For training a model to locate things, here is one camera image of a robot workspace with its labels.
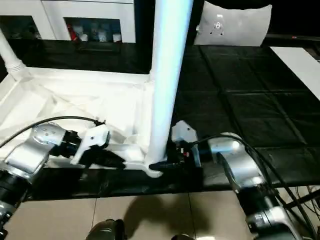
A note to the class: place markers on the white plastic table top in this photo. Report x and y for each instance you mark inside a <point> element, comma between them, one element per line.
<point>75,82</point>

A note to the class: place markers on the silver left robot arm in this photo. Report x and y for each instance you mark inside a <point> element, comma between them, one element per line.
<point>25,155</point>

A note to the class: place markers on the black work mat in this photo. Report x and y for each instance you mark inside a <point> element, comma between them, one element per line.
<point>250,100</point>

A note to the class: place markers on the small red bottle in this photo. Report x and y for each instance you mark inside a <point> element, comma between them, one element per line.
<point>72,33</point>

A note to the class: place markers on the black stand rod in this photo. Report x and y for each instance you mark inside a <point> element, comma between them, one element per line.
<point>305,198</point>

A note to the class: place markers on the grey cushion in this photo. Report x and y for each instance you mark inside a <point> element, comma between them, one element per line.
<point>245,27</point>

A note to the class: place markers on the white flat board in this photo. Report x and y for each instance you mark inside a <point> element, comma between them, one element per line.
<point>297,65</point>

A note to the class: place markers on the white cabinet with glass doors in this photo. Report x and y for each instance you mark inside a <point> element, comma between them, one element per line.
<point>55,10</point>

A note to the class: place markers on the black sofa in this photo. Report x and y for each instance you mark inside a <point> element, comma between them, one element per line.
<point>295,15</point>

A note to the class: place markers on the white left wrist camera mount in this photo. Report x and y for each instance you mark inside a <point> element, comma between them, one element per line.
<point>95,137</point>

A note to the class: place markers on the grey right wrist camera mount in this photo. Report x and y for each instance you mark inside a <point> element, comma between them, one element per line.
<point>183,131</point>

